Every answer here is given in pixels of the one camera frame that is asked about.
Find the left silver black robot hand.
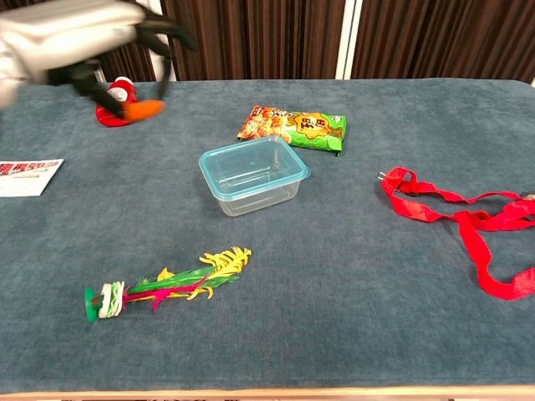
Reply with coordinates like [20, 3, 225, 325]
[0, 0, 197, 122]

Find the blue plastic lid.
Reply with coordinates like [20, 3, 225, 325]
[198, 135, 313, 197]

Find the clear plastic container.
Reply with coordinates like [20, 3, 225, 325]
[204, 140, 310, 217]

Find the red ketchup squeeze bottle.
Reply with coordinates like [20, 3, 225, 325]
[94, 76, 141, 129]

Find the white red printed card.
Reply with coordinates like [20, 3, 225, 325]
[0, 158, 65, 198]

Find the green orange snack bag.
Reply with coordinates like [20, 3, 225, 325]
[237, 104, 349, 158]

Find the colourful feather shuttlecock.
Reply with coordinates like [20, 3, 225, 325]
[84, 246, 252, 325]

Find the teal table cloth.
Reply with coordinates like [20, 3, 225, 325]
[0, 78, 535, 396]

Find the dark brown curtain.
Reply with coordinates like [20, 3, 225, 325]
[0, 0, 535, 84]

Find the wide white frame post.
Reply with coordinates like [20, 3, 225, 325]
[334, 0, 364, 80]

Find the red fabric strap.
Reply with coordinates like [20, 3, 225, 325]
[378, 166, 535, 302]

